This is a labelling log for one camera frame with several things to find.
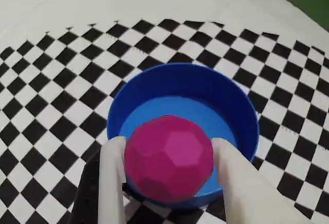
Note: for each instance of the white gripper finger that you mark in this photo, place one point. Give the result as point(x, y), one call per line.
point(246, 195)

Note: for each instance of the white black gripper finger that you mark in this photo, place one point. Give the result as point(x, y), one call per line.
point(110, 183)

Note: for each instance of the pink faceted ball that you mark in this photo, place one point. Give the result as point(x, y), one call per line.
point(169, 157)

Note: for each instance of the blue round box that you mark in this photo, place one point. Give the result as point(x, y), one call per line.
point(185, 88)

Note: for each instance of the black white checkerboard mat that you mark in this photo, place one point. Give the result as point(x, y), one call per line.
point(64, 93)

